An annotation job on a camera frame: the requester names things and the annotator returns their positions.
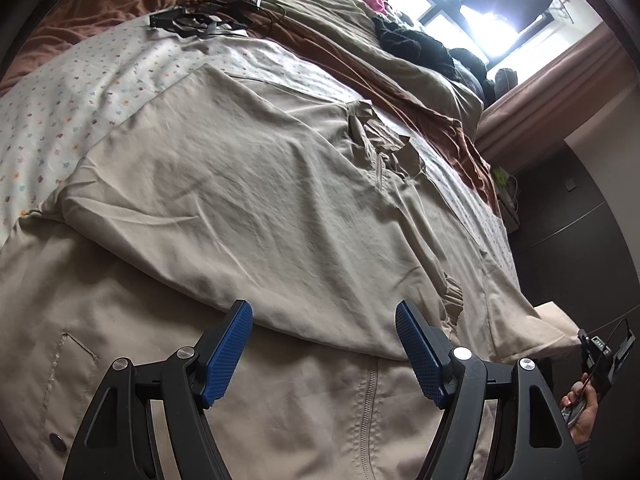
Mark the window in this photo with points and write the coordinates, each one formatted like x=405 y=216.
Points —
x=450 y=5

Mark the pink curtain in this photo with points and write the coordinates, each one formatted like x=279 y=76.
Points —
x=550 y=95

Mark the black knit clothes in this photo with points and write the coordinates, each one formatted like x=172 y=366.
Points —
x=405 y=40

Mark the beige zip jacket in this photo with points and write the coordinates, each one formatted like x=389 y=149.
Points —
x=225 y=185

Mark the person's right hand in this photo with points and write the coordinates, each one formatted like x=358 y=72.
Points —
x=580 y=412

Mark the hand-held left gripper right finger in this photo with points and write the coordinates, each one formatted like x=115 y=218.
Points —
x=420 y=355

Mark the wall switch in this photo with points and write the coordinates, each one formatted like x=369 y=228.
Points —
x=571 y=185

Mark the green item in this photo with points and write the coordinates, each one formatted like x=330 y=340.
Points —
x=500 y=177

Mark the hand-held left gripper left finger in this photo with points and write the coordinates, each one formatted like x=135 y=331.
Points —
x=225 y=355

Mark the white floral bed sheet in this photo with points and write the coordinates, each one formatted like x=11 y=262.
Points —
x=75 y=100

